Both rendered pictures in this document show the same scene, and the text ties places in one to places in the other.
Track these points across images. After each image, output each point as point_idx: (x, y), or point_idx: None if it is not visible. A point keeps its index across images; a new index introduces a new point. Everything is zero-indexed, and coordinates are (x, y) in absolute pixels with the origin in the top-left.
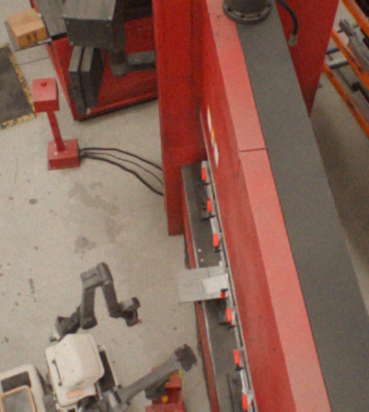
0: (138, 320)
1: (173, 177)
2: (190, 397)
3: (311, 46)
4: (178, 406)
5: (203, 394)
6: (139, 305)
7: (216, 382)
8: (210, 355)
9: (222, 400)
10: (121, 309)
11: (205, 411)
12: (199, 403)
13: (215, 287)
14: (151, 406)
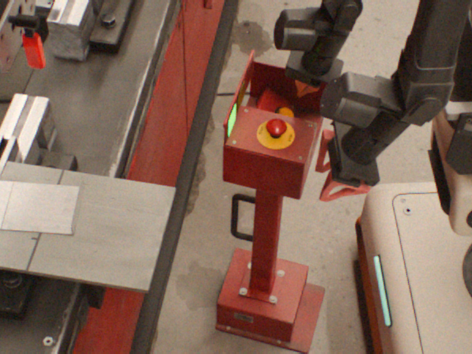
0: (330, 133)
1: None
2: (198, 341)
3: None
4: (261, 84)
5: (162, 340)
6: (326, 91)
7: (152, 47)
8: (136, 141)
9: (156, 13)
10: (393, 87)
11: (173, 303)
12: (181, 324)
13: (35, 197)
14: (294, 346)
